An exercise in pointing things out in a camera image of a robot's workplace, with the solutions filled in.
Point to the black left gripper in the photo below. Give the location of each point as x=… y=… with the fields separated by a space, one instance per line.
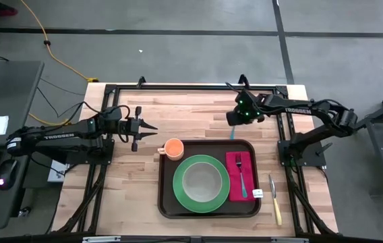
x=136 y=130

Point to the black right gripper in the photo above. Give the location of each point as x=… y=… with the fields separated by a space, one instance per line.
x=245 y=111

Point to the orange plastic mug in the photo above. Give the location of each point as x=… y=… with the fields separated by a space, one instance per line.
x=174 y=148

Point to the red cloth napkin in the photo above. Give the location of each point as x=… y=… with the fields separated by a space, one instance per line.
x=233 y=175

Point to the grey plastic bowl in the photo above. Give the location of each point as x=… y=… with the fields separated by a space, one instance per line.
x=201 y=182

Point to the green plastic plate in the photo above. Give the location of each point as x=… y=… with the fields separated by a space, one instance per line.
x=201 y=208

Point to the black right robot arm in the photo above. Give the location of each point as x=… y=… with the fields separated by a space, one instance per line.
x=299 y=109

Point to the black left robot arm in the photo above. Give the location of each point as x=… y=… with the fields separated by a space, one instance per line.
x=60 y=138

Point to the dark brown serving tray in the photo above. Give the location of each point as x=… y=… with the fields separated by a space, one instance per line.
x=218 y=148

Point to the white printed box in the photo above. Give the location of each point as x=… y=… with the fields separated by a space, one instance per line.
x=56 y=173

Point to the grey computer desk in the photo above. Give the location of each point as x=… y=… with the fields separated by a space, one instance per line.
x=9 y=91

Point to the desk caster wheel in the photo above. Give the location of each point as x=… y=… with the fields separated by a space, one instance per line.
x=25 y=211

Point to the black computer mouse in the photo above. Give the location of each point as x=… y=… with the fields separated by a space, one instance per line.
x=7 y=175

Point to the person's foot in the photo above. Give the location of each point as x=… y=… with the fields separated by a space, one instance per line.
x=6 y=10

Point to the black aluminium table frame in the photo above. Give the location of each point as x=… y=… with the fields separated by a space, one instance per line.
x=195 y=88

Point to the silver metal bracket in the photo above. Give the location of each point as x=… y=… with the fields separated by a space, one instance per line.
x=289 y=240
x=101 y=239

